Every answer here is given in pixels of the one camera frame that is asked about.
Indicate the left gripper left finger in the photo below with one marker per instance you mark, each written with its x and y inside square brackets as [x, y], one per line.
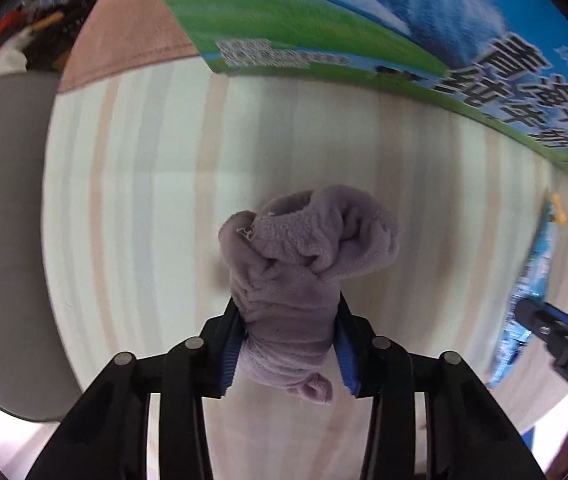
[201, 367]

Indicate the purple fleece sock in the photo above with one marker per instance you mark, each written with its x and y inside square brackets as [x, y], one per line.
[286, 264]

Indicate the white goose plush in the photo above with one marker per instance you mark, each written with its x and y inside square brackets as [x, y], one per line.
[12, 56]

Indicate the blue milk powder sachet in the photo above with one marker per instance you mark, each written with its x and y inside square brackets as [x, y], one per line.
[532, 283]

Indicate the cardboard box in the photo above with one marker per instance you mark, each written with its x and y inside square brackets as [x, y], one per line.
[503, 63]

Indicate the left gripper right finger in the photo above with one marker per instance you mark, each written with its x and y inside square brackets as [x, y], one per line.
[374, 367]

